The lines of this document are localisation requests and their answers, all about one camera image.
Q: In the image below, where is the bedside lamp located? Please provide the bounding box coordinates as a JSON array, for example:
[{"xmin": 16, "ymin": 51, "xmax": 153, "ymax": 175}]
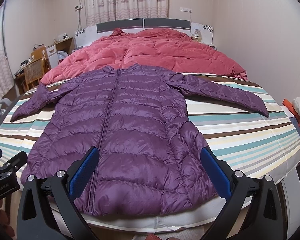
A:
[{"xmin": 191, "ymin": 29, "xmax": 202, "ymax": 43}]

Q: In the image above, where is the patterned white pink curtain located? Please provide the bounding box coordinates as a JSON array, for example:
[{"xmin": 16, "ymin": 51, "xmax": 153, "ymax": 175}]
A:
[{"xmin": 84, "ymin": 0, "xmax": 168, "ymax": 26}]

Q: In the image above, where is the wooden desk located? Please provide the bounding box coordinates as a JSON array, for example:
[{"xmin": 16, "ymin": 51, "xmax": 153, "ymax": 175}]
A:
[{"xmin": 14, "ymin": 65, "xmax": 29, "ymax": 94}]

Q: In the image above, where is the wall power socket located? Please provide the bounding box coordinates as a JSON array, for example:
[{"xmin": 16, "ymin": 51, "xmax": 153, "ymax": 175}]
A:
[{"xmin": 179, "ymin": 7, "xmax": 192, "ymax": 13}]

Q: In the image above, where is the wooden chair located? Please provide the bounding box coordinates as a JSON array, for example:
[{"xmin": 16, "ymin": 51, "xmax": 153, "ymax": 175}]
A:
[{"xmin": 24, "ymin": 58, "xmax": 45, "ymax": 90}]

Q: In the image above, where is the purple quilted down jacket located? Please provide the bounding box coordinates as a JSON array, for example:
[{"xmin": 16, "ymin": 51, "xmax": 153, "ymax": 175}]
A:
[{"xmin": 11, "ymin": 64, "xmax": 269, "ymax": 216}]

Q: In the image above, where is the white grey bed headboard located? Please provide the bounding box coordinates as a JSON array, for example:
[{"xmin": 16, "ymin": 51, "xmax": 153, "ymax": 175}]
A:
[{"xmin": 75, "ymin": 18, "xmax": 217, "ymax": 50}]

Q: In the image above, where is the red pink quilted duvet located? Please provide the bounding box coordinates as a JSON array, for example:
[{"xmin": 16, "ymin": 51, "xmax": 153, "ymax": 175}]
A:
[{"xmin": 41, "ymin": 28, "xmax": 248, "ymax": 85}]

